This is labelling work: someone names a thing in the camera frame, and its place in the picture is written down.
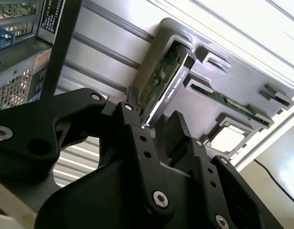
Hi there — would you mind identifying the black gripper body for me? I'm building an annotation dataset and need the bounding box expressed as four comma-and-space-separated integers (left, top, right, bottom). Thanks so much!
35, 163, 200, 229

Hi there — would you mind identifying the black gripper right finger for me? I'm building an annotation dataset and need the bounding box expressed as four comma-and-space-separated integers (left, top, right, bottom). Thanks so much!
160, 109, 285, 229

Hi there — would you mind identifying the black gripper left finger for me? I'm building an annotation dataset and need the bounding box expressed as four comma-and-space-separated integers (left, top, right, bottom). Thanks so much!
0, 87, 177, 224

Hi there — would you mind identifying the green graphics card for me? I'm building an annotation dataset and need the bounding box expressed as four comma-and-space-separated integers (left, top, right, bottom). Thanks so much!
126, 39, 196, 129

